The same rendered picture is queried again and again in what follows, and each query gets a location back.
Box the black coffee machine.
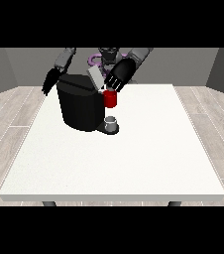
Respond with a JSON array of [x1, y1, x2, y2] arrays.
[[56, 73, 120, 136]]

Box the small grey cup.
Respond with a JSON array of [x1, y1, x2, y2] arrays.
[[104, 115, 118, 133]]

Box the grey robot trunk purple rings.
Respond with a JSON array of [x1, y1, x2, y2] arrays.
[[86, 48, 131, 75]]

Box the red pod holder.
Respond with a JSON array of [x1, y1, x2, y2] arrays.
[[103, 89, 118, 109]]

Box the pale grey machine lid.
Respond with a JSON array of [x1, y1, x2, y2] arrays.
[[86, 64, 105, 90]]

